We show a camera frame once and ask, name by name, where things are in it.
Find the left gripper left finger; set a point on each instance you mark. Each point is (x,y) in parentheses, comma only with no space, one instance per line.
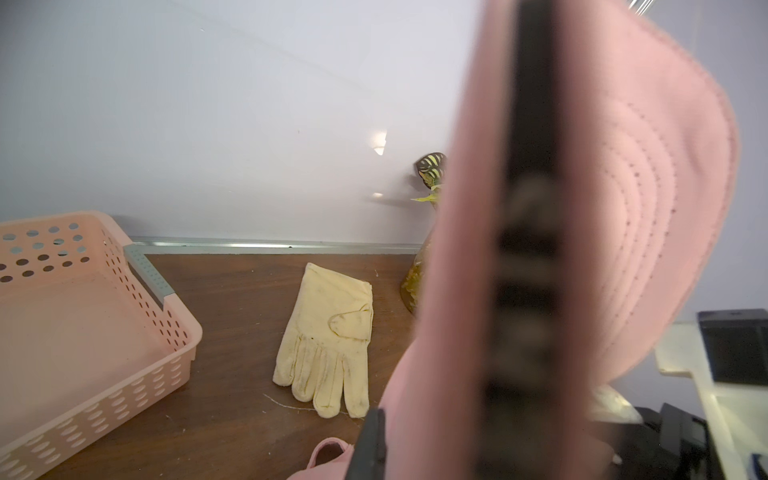
(368,461)

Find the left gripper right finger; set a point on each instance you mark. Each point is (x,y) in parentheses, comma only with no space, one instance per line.
(519,392)

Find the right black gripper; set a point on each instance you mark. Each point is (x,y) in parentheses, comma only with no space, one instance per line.
(667,444)

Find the cream work glove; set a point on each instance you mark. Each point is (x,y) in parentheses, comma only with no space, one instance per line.
(323,355)

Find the pink perforated plastic basket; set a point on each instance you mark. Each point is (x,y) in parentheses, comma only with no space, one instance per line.
(91,336)

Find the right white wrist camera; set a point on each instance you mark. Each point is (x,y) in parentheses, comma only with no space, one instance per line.
(725,354)

